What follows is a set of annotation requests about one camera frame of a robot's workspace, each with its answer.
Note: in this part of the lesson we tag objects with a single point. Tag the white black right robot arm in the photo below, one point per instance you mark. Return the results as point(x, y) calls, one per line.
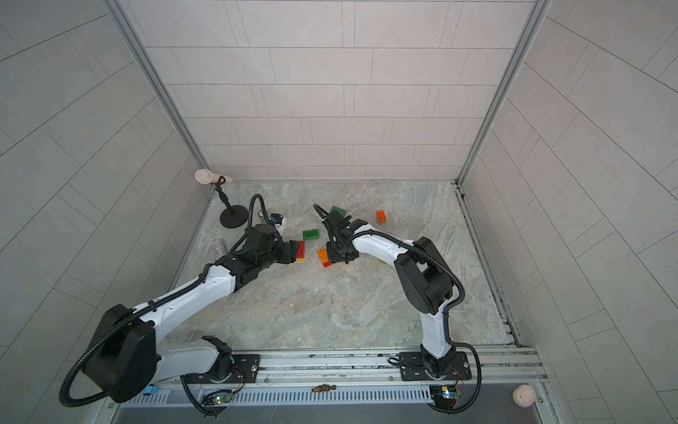
point(427, 281)

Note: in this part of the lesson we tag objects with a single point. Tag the left metal corner post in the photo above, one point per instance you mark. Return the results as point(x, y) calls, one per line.
point(133, 43)

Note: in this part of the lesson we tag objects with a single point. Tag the dark green lego brick far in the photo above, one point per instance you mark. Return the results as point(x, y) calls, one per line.
point(340, 211)

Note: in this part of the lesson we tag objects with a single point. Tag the small orange lego brick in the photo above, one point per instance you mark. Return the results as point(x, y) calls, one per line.
point(381, 215)

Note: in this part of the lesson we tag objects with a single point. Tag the dark green lego brick near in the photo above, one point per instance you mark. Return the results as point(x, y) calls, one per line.
point(313, 234)

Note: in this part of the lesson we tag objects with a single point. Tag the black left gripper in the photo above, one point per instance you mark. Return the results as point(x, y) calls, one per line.
point(289, 251)

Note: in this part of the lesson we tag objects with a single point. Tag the circuit board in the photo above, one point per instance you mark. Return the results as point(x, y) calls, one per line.
point(444, 398)
point(218, 398)

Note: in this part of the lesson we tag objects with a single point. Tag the metal corner frame post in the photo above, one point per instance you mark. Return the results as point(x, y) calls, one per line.
point(524, 41)

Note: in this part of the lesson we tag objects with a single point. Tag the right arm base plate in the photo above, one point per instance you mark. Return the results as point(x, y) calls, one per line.
point(422, 366)

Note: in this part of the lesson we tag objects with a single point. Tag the glitter silver microphone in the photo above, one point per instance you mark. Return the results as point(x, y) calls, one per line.
point(219, 248)

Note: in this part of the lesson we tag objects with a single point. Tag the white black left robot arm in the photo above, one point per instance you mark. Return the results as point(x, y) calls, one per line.
point(127, 354)

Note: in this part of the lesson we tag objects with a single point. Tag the long orange lego brick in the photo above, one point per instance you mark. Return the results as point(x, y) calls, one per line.
point(323, 255)

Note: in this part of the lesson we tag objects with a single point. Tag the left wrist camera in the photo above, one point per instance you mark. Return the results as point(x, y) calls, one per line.
point(276, 219)

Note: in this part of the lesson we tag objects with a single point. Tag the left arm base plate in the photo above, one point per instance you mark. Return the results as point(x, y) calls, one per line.
point(240, 368)

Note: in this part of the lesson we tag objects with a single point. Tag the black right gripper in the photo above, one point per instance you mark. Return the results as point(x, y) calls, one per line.
point(338, 249)

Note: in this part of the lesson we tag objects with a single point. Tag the dark green lego brick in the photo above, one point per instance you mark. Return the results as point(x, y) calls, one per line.
point(340, 211)
point(313, 234)

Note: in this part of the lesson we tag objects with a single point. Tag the beige round knob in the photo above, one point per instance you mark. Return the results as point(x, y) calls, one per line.
point(524, 396)

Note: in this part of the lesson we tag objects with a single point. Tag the black microphone stand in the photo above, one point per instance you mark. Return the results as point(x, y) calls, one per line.
point(233, 216)

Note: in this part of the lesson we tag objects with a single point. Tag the brass fitting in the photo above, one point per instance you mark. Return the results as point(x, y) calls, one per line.
point(323, 388)

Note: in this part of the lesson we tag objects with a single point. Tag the light blue clip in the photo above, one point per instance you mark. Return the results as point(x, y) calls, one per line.
point(149, 391)

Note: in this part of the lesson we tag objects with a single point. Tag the right circuit board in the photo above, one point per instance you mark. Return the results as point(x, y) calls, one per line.
point(444, 398)

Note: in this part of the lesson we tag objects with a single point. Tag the left circuit board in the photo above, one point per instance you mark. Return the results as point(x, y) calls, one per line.
point(218, 398)

